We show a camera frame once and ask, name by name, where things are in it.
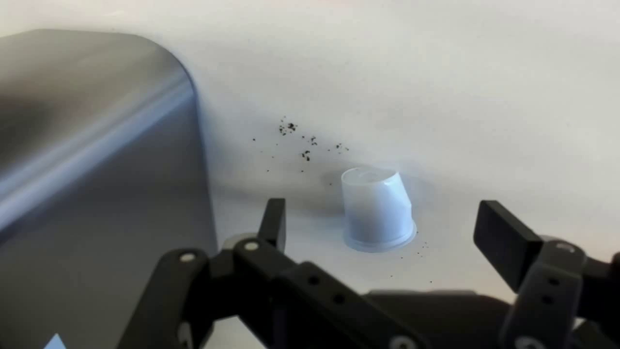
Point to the white coffee pod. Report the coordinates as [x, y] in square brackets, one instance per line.
[376, 206]

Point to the silver stainless steel bin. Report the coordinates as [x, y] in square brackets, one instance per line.
[97, 195]

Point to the scattered coffee ground specks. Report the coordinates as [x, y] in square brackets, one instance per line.
[304, 154]

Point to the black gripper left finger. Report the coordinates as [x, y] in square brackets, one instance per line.
[283, 292]

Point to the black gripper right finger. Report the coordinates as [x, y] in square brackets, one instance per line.
[548, 284]

